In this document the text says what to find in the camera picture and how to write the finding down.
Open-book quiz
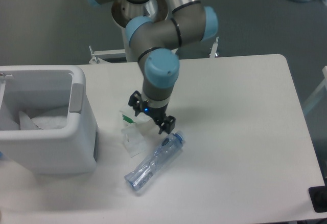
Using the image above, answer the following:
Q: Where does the white metal base frame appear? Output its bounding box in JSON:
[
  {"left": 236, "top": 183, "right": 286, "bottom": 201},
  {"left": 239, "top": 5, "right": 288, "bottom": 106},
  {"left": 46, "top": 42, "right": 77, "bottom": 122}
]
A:
[{"left": 88, "top": 36, "right": 220, "bottom": 64}]

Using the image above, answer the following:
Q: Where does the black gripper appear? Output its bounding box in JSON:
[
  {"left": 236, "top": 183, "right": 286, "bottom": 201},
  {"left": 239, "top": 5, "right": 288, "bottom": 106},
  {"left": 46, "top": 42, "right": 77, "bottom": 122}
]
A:
[{"left": 128, "top": 91, "right": 176, "bottom": 135}]

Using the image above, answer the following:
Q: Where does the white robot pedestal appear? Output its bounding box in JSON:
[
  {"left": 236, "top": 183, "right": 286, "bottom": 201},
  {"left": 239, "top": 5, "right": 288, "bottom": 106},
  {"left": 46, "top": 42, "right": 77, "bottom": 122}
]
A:
[{"left": 111, "top": 0, "right": 169, "bottom": 62}]

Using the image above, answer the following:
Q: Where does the white frame at right edge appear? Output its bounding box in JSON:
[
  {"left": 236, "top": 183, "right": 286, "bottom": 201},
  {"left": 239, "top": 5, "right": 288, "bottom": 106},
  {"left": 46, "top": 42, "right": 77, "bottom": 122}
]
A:
[{"left": 302, "top": 66, "right": 326, "bottom": 116}]

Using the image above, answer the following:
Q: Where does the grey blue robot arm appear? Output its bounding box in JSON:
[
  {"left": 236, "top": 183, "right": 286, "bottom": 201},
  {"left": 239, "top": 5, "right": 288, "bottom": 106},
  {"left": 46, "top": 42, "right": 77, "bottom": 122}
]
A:
[{"left": 89, "top": 0, "right": 218, "bottom": 133}]

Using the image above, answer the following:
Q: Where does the clear plastic water bottle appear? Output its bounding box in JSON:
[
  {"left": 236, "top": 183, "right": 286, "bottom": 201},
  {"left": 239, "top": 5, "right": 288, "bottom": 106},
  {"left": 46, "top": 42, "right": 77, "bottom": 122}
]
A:
[{"left": 124, "top": 130, "right": 185, "bottom": 192}]

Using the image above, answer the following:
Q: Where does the white trash can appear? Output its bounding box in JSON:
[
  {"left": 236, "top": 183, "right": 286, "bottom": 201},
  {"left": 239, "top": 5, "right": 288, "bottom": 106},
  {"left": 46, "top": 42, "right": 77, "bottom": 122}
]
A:
[{"left": 1, "top": 65, "right": 98, "bottom": 174}]

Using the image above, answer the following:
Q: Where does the white paper wrapper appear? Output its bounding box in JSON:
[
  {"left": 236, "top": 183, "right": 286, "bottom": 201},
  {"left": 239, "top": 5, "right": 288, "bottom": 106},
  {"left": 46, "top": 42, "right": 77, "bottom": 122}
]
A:
[{"left": 119, "top": 106, "right": 157, "bottom": 135}]

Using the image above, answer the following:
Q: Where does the black device at table edge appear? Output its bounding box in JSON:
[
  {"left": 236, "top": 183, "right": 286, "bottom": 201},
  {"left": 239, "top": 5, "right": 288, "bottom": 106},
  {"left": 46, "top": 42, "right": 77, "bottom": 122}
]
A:
[{"left": 309, "top": 186, "right": 326, "bottom": 213}]

